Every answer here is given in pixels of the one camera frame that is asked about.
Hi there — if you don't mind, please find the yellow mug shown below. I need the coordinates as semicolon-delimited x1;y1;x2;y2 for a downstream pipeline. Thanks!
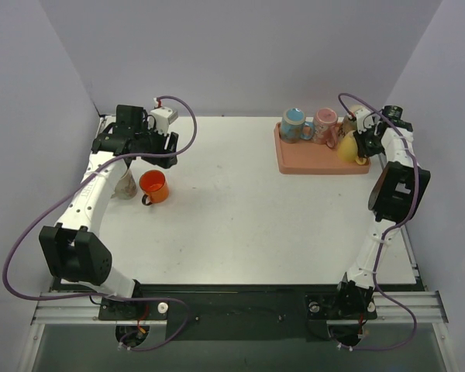
336;131;367;166

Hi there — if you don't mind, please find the pink cartoon mug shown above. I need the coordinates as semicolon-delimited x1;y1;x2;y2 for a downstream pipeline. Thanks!
312;108;339;149

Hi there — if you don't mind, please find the orange mug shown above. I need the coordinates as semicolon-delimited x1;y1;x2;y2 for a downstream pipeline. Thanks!
139;170;170;206

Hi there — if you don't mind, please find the cream floral mug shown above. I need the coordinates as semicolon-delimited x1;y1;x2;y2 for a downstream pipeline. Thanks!
112;168;137;200

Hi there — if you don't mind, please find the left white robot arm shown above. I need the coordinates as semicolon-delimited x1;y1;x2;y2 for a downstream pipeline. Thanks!
39;105;178;319

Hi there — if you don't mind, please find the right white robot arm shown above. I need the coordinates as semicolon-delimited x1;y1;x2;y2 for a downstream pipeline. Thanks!
330;105;431;317

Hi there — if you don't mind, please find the cream green mug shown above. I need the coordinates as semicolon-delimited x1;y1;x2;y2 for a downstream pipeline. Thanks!
340;105;363;135

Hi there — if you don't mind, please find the blue-bottom cartoon mug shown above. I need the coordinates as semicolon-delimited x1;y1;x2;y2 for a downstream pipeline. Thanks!
279;108;315;143

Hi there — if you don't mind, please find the pink plastic tray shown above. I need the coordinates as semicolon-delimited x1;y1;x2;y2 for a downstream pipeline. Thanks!
274;122;371;176

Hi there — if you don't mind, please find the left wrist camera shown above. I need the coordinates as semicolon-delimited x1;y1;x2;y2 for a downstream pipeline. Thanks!
149;106;178;135

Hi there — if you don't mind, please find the aluminium rail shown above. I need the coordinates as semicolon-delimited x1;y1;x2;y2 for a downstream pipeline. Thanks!
31;291;448;326

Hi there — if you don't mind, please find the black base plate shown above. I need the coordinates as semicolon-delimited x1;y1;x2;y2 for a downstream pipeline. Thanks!
98;284;377;342

